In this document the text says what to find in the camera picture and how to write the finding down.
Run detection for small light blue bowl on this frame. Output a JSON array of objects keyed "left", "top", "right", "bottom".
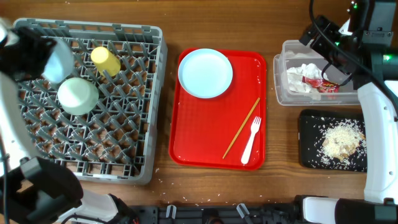
[{"left": 42, "top": 39, "right": 75, "bottom": 84}]

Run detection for red snack wrapper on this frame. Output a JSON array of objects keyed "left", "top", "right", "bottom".
[{"left": 302, "top": 77, "right": 340, "bottom": 93}]

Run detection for mint green bowl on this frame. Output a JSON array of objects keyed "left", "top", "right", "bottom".
[{"left": 57, "top": 78, "right": 99, "bottom": 115}]

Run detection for white napkin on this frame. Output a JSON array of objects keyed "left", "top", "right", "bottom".
[{"left": 287, "top": 63, "right": 322, "bottom": 93}]

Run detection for yellow plastic cup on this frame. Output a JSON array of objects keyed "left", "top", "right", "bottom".
[{"left": 90, "top": 47, "right": 121, "bottom": 77}]

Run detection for rice and food scraps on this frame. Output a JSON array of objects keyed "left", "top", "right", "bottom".
[{"left": 308, "top": 118, "right": 367, "bottom": 172}]

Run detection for wooden chopstick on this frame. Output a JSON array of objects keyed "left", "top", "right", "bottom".
[{"left": 222, "top": 97, "right": 261, "bottom": 159}]

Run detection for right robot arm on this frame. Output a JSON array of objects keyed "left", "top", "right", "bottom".
[{"left": 297, "top": 0, "right": 397, "bottom": 223}]

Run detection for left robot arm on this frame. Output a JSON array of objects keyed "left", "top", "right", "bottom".
[{"left": 1, "top": 24, "right": 140, "bottom": 223}]

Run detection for grey dishwasher rack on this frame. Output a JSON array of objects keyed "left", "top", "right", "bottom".
[{"left": 14, "top": 18, "right": 167, "bottom": 185}]

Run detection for clear plastic bin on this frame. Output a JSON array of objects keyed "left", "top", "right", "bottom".
[{"left": 273, "top": 40, "right": 359, "bottom": 106}]

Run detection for black plastic tray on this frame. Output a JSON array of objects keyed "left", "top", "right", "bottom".
[{"left": 298, "top": 109, "right": 364, "bottom": 169}]

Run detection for white plastic fork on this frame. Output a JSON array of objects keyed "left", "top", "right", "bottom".
[{"left": 241, "top": 116, "right": 261, "bottom": 165}]

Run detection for large light blue plate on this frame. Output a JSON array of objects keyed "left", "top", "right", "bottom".
[{"left": 178, "top": 49, "right": 233, "bottom": 99}]

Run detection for red plastic tray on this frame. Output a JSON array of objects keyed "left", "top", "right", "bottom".
[{"left": 169, "top": 50, "right": 267, "bottom": 170}]

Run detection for right black cable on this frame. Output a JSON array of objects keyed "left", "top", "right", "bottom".
[{"left": 308, "top": 0, "right": 398, "bottom": 119}]

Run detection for black cable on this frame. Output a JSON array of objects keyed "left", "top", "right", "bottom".
[
  {"left": 308, "top": 0, "right": 398, "bottom": 119},
  {"left": 0, "top": 136, "right": 10, "bottom": 224}
]

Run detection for left black cable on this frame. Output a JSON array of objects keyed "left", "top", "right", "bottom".
[{"left": 0, "top": 136, "right": 10, "bottom": 224}]

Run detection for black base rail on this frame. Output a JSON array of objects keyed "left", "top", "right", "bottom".
[{"left": 131, "top": 203, "right": 308, "bottom": 224}]

